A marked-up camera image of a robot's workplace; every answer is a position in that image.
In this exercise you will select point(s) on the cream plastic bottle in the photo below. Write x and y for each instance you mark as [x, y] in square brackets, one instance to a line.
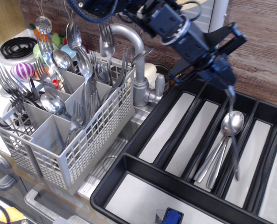
[150, 71]

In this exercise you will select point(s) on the steel spoon front compartment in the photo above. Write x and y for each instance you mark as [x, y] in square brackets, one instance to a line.
[53, 104]

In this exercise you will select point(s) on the black coil stove burner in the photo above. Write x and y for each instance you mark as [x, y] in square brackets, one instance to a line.
[18, 47]

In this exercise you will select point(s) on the top spoon in tray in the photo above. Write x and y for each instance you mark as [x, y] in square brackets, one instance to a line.
[238, 122]

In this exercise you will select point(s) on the spoon in tray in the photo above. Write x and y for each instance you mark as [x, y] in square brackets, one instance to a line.
[238, 122]
[218, 163]

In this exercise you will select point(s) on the steel spoon centre basket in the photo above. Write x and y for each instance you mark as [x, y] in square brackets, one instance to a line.
[85, 69]

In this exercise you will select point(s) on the steel spoon back left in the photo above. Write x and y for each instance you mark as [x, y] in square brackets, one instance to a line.
[62, 60]

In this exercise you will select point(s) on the grey metal faucet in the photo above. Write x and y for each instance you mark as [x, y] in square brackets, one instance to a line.
[142, 93]

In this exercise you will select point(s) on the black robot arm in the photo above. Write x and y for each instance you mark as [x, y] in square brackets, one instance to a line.
[156, 17]

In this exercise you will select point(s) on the big steel spoon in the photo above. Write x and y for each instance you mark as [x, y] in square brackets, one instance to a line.
[230, 92]

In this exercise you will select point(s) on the fork cluster left basket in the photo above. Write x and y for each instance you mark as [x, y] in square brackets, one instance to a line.
[16, 89]

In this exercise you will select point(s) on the purple striped toy ball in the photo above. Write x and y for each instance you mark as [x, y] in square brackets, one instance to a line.
[22, 71]

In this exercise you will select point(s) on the grey plastic cutlery basket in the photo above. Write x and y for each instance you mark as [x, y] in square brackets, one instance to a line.
[37, 143]

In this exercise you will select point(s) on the lower spoon in tray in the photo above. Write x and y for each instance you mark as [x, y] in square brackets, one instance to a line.
[218, 163]

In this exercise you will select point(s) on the hanging perforated skimmer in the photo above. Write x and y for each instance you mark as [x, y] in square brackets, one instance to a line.
[42, 23]

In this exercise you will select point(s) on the blue object bottom edge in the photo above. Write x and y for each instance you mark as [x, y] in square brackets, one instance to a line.
[168, 216]

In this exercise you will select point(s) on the black cutlery tray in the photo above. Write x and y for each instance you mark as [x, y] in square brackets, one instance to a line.
[156, 169]

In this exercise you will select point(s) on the steel pot behind faucet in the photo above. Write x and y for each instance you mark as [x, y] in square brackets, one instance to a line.
[163, 70]

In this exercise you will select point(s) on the yellow cloth bottom left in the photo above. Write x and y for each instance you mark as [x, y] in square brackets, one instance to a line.
[14, 214]

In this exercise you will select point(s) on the white vertical pole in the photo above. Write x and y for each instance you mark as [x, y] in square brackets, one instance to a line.
[219, 13]

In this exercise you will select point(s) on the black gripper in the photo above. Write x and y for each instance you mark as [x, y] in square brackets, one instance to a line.
[206, 52]

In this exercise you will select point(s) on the tall steel fork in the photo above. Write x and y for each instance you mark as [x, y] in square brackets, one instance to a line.
[108, 44]

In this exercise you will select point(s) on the green toy cup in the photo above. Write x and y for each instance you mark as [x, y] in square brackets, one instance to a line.
[37, 53]

